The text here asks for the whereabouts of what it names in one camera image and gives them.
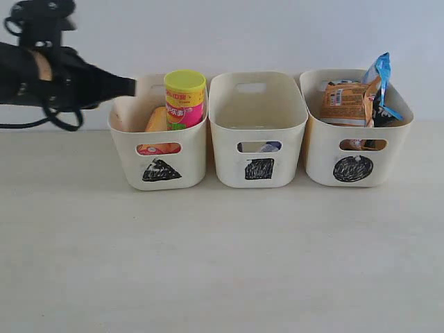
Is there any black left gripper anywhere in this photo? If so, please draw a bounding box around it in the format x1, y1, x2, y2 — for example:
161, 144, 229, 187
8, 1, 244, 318
6, 1, 136, 110

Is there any yellow chips can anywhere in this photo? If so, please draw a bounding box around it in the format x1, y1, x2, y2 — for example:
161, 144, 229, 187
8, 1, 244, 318
137, 106, 181, 155

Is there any pink Lays chips can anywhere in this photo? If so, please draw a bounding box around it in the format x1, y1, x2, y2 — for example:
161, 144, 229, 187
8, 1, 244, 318
164, 69, 207, 130

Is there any white blue milk carton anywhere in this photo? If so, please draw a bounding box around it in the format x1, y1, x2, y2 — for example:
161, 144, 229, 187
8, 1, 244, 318
258, 142, 282, 153

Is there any orange noodle bag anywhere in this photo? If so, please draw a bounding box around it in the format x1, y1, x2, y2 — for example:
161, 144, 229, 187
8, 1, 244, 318
318, 73, 382, 151

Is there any blue noodle bag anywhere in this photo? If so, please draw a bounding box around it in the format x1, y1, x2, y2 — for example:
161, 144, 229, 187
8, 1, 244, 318
327, 51, 404, 151

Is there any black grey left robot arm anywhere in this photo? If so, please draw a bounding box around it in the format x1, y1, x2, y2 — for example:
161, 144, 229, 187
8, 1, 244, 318
1, 1, 137, 110

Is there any left cream bin, triangle mark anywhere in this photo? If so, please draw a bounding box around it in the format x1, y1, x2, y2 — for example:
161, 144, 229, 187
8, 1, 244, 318
108, 74, 207, 191

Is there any middle cream bin, square mark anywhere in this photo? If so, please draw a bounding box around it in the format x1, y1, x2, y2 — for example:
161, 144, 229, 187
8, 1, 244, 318
208, 71, 308, 188

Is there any right cream bin, circle mark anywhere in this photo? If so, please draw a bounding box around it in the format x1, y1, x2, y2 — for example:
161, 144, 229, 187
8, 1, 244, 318
299, 69, 413, 187

